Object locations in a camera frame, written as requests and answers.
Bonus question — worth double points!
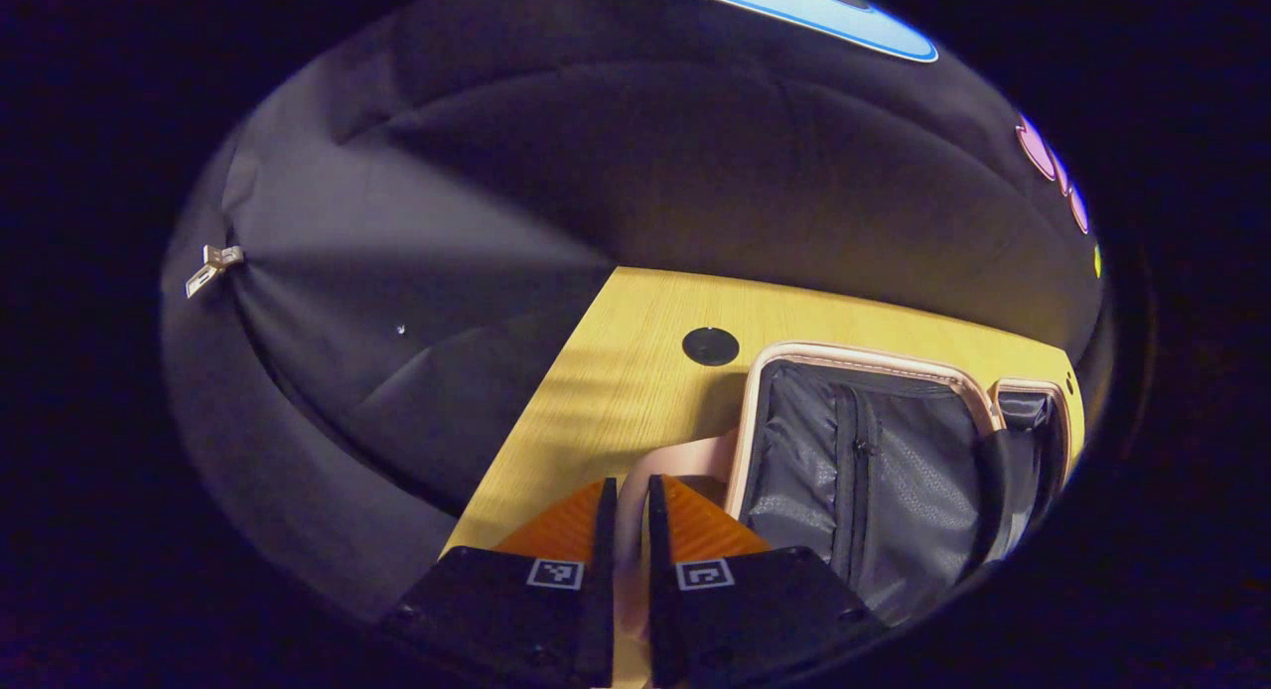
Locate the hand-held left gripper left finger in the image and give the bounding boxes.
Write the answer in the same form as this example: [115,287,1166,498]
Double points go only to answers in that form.
[382,477,619,689]

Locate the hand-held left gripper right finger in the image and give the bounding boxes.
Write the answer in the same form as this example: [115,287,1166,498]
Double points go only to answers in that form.
[647,474,887,689]

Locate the black backdrop cloth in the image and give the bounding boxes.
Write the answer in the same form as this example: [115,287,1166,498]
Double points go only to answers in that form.
[159,0,1105,620]

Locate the white cloth clip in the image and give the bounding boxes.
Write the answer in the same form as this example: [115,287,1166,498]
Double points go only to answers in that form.
[185,243,245,300]

